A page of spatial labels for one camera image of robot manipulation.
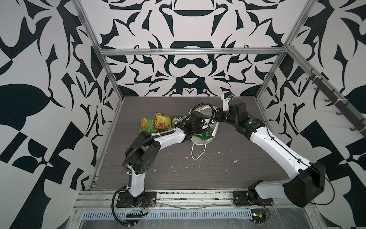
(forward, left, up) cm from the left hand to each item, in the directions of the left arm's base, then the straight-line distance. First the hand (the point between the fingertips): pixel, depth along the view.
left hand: (205, 116), depth 89 cm
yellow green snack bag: (+5, +20, -12) cm, 24 cm away
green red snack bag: (+3, +38, -12) cm, 40 cm away
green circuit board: (-50, -22, -16) cm, 57 cm away
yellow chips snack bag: (+3, +28, -10) cm, 29 cm away
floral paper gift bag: (-13, +4, -6) cm, 15 cm away
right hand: (-3, -4, +11) cm, 13 cm away
